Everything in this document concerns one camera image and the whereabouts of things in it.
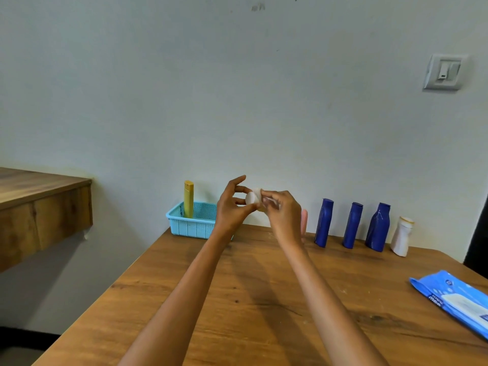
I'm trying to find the beige bottle with white cap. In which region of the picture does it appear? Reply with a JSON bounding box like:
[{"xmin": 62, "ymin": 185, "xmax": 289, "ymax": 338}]
[{"xmin": 245, "ymin": 188, "xmax": 267, "ymax": 213}]

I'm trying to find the slim dark blue bottle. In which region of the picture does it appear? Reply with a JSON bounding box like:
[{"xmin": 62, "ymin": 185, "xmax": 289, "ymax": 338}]
[
  {"xmin": 342, "ymin": 202, "xmax": 363, "ymax": 250},
  {"xmin": 314, "ymin": 198, "xmax": 334, "ymax": 248}
]

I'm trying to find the wooden side desk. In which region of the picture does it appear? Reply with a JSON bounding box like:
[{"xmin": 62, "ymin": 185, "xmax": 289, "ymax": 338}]
[{"xmin": 0, "ymin": 167, "xmax": 94, "ymax": 273}]

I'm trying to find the wooden table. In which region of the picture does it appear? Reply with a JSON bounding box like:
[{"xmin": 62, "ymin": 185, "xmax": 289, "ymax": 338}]
[{"xmin": 32, "ymin": 224, "xmax": 488, "ymax": 366}]

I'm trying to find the light blue plastic basket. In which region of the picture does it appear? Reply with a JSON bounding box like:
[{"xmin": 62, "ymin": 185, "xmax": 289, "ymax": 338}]
[{"xmin": 166, "ymin": 201, "xmax": 235, "ymax": 240}]

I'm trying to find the blue wet wipes pack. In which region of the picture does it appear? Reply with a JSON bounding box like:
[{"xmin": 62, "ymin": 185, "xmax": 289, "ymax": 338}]
[{"xmin": 409, "ymin": 270, "xmax": 488, "ymax": 340}]

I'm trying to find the person's left hand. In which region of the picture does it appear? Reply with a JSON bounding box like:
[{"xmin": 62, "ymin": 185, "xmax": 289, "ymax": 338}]
[{"xmin": 213, "ymin": 175, "xmax": 260, "ymax": 240}]

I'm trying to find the person's right forearm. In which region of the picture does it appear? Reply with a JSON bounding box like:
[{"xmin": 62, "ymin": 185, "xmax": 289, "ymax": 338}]
[{"xmin": 282, "ymin": 239, "xmax": 389, "ymax": 366}]

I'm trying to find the yellow bottle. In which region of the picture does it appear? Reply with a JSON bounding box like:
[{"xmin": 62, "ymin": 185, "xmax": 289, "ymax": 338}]
[{"xmin": 184, "ymin": 180, "xmax": 194, "ymax": 219}]

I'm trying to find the person's right hand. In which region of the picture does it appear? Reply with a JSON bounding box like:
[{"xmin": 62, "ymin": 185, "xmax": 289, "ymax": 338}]
[{"xmin": 260, "ymin": 190, "xmax": 304, "ymax": 247}]

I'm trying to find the grey wall light switch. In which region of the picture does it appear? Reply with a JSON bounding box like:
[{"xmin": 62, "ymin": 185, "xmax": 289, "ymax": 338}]
[{"xmin": 423, "ymin": 53, "xmax": 469, "ymax": 91}]

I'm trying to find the black door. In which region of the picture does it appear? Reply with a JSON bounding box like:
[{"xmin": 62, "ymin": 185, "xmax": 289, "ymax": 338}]
[{"xmin": 463, "ymin": 213, "xmax": 488, "ymax": 281}]

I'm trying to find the wide dark blue bottle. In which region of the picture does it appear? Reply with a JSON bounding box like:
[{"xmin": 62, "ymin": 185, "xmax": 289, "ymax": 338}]
[{"xmin": 365, "ymin": 203, "xmax": 391, "ymax": 253}]

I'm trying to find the person's left forearm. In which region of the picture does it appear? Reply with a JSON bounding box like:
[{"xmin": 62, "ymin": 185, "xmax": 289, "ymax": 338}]
[{"xmin": 118, "ymin": 232, "xmax": 231, "ymax": 366}]

